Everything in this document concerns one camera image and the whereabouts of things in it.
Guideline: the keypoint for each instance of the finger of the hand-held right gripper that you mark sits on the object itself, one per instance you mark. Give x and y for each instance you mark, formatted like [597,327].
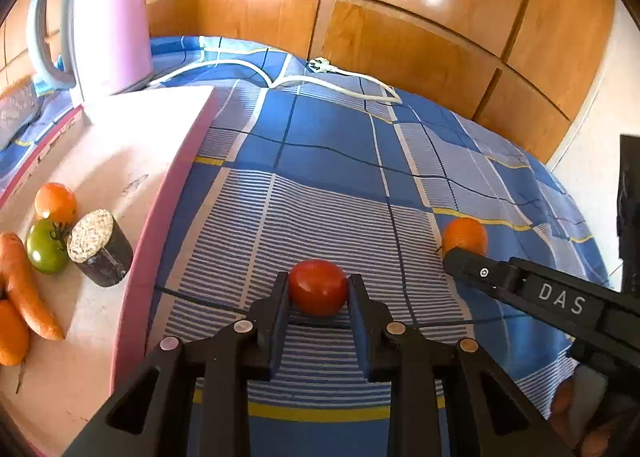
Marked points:
[475,271]

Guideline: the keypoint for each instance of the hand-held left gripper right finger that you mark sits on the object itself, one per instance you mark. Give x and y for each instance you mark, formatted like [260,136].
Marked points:
[361,347]

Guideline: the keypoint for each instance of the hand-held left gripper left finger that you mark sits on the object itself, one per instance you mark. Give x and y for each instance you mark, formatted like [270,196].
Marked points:
[279,347]

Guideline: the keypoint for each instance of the orange tomato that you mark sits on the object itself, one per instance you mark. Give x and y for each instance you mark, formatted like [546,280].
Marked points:
[55,202]
[465,234]

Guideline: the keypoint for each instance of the red tomato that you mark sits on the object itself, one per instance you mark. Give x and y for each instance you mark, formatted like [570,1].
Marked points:
[317,287]

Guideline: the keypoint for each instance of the white tray with pink rim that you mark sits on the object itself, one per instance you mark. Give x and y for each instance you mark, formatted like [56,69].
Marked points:
[125,157]

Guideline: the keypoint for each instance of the green tomato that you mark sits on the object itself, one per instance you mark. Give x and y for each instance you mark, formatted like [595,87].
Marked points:
[42,249]

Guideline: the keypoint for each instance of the person's right hand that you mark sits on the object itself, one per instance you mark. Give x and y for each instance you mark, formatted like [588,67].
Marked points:
[562,397]

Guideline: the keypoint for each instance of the blue plaid tablecloth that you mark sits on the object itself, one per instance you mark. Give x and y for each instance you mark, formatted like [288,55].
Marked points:
[350,162]

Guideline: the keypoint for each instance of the dark cylinder with pale top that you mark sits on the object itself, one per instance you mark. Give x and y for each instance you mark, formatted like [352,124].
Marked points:
[100,262]

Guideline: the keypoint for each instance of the silver patterned tissue box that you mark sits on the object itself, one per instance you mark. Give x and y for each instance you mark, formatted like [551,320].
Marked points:
[15,112]

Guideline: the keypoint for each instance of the pink electric kettle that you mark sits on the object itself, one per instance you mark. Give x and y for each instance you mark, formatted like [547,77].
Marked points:
[110,27]

